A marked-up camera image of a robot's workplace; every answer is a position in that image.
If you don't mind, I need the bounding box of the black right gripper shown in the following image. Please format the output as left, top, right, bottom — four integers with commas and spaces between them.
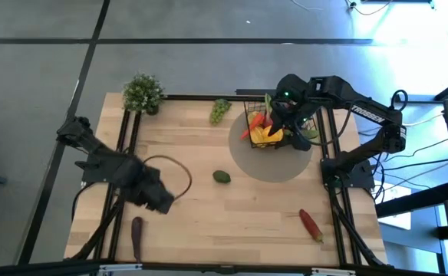
268, 74, 314, 152

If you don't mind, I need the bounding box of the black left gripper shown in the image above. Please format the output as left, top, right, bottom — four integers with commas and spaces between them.
131, 168, 176, 215

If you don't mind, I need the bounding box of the yellow starfruit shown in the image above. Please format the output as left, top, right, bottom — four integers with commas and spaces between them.
251, 125, 275, 149

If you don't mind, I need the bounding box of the orange carrot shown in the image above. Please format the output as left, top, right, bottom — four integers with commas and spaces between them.
240, 112, 266, 141

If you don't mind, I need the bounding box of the grey round mat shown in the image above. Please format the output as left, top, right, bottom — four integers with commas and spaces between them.
228, 110, 313, 184

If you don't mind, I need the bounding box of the dark green avocado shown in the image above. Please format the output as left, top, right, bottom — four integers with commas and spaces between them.
212, 169, 232, 185

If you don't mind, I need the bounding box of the green grape bunch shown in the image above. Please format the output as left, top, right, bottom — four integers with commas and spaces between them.
209, 98, 232, 127

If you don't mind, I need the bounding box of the red chili pepper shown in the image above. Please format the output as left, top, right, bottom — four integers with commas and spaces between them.
298, 209, 324, 244

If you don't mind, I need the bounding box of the potted green plant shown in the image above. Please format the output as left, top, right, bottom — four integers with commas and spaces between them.
122, 72, 166, 116

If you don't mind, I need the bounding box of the black crossbar with silver brackets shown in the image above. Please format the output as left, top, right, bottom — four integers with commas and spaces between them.
0, 259, 448, 276

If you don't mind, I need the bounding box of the black floor stand beam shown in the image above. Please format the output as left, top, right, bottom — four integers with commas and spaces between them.
394, 72, 448, 104
375, 179, 448, 219

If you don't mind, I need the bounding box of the black wire basket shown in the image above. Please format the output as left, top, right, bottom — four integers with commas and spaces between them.
245, 100, 321, 150

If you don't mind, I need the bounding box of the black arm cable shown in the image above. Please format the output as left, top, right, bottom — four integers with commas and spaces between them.
143, 154, 193, 201
390, 89, 410, 113

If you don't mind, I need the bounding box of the black aluminium table frame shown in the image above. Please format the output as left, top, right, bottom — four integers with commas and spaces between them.
70, 94, 388, 269

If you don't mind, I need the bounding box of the white cable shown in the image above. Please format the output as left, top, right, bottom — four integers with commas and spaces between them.
402, 112, 446, 127

